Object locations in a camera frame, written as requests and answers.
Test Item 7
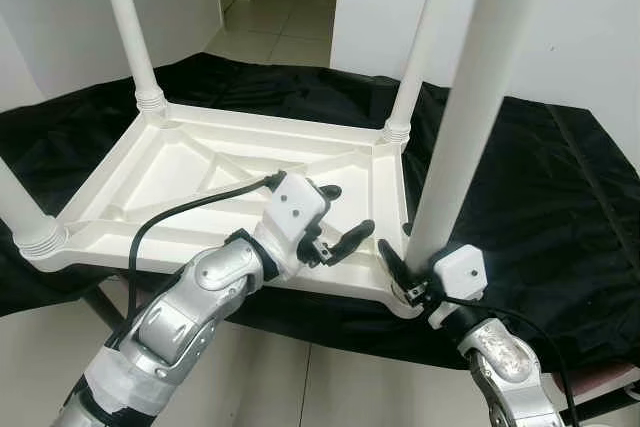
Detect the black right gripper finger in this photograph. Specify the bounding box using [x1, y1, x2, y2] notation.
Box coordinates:
[377, 239, 421, 293]

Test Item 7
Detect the white plastic table top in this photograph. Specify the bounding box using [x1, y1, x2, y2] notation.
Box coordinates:
[25, 102, 426, 320]

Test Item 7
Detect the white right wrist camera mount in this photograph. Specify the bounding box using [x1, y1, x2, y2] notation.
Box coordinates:
[427, 245, 489, 328]

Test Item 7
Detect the black table cloth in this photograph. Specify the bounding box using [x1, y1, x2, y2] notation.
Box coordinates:
[0, 52, 640, 368]

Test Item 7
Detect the white plastic table leg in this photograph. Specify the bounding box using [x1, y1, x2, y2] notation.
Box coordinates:
[403, 0, 549, 278]
[383, 0, 446, 143]
[0, 159, 69, 260]
[95, 0, 169, 123]

